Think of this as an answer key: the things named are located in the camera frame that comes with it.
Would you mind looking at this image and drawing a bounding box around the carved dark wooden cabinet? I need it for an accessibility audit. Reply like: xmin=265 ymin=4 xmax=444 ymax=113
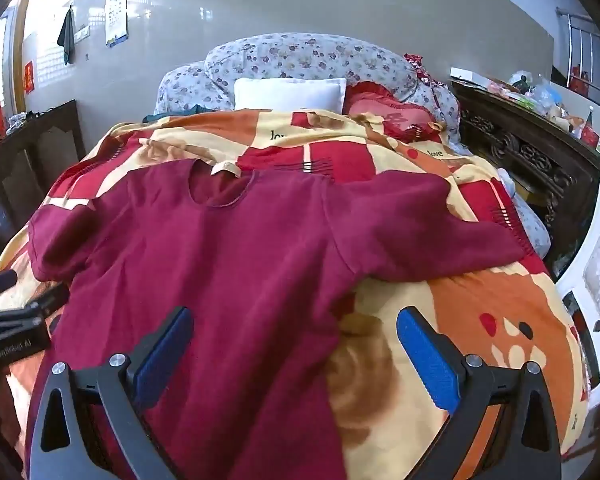
xmin=450 ymin=79 xmax=600 ymax=281

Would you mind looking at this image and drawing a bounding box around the white chair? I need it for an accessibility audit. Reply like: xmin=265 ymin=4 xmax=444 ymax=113
xmin=555 ymin=135 xmax=600 ymax=411

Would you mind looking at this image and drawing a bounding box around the floral bedsheet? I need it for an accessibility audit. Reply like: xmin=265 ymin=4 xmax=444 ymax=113
xmin=495 ymin=167 xmax=551 ymax=256

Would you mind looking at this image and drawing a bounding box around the eye chart wall poster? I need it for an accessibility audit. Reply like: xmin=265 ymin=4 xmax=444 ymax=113
xmin=103 ymin=0 xmax=130 ymax=49

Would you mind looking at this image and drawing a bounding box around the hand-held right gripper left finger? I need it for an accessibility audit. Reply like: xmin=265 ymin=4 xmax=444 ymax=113
xmin=29 ymin=306 xmax=196 ymax=480

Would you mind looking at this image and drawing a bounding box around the white pillow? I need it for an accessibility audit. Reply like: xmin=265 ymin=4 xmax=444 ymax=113
xmin=233 ymin=78 xmax=347 ymax=113

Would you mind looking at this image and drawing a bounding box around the red orange printed blanket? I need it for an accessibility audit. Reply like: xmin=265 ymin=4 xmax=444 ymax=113
xmin=0 ymin=107 xmax=591 ymax=480

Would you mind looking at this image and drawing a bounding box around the red frilled pillow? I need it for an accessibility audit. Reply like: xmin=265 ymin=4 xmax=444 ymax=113
xmin=342 ymin=81 xmax=448 ymax=143

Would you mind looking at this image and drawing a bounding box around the maroon shirt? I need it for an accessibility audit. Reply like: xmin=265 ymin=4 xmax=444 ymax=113
xmin=27 ymin=159 xmax=533 ymax=480

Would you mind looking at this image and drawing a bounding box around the metal stair railing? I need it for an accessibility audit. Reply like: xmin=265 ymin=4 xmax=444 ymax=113
xmin=555 ymin=7 xmax=600 ymax=106

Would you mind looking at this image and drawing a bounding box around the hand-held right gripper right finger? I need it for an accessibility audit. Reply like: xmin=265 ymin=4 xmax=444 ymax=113
xmin=396 ymin=306 xmax=563 ymax=480

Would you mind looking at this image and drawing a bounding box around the pile of plastic bags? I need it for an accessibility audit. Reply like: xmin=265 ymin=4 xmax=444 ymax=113
xmin=490 ymin=70 xmax=600 ymax=146

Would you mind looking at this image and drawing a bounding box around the teal cloth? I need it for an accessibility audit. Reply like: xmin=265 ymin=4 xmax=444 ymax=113
xmin=142 ymin=105 xmax=216 ymax=122

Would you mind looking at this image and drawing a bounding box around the dark wooden sideboard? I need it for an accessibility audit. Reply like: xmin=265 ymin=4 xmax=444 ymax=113
xmin=0 ymin=100 xmax=87 ymax=261

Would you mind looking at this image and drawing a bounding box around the dark hanging cloth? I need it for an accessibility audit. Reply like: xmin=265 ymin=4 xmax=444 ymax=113
xmin=56 ymin=6 xmax=77 ymax=66

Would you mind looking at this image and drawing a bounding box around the flat white box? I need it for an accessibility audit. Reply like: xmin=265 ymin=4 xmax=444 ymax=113
xmin=450 ymin=66 xmax=501 ymax=86

